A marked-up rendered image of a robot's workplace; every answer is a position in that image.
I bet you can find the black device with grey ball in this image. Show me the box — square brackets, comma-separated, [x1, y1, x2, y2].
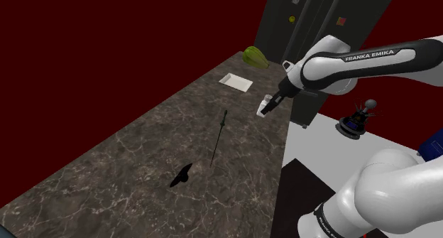
[334, 99, 382, 141]

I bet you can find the green ribbed fruit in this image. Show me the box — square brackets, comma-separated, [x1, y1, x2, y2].
[241, 45, 270, 70]

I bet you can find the thin dark green skewer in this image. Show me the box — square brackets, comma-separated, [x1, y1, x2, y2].
[209, 109, 229, 168]

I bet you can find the white rectangular plate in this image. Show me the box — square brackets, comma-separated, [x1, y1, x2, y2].
[218, 72, 254, 93]

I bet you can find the dark robot stand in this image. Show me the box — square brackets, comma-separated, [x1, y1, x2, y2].
[269, 158, 380, 238]

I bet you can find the dark refrigerator with magnets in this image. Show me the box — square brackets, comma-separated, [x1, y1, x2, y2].
[253, 0, 400, 130]

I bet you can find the small white bottle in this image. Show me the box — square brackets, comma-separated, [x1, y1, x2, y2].
[256, 94, 273, 119]

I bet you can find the blue box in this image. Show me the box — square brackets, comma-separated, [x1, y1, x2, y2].
[416, 127, 443, 162]

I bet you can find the black curved flat object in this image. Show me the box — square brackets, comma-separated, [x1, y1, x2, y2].
[169, 163, 194, 188]

